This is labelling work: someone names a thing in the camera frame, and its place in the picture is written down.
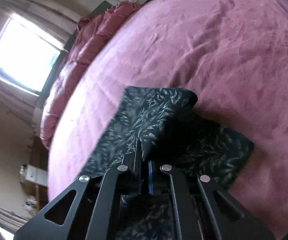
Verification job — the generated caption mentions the beige curtain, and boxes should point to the beige curtain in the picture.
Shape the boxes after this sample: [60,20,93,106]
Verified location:
[0,0,79,125]

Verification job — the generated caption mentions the dark pink quilted duvet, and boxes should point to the dark pink quilted duvet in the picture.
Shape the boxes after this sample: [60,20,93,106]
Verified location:
[40,1,141,149]

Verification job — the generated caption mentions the bright window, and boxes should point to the bright window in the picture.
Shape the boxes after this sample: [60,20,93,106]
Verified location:
[0,14,63,92]

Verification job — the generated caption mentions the pink bed sheet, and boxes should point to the pink bed sheet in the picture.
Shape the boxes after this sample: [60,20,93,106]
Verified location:
[48,0,288,239]

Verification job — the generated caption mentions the black leaf-print pants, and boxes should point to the black leaf-print pants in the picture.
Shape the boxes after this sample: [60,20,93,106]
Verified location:
[81,87,254,239]

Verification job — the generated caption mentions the white box on shelf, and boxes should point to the white box on shelf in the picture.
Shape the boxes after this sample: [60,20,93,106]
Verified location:
[20,164,48,187]

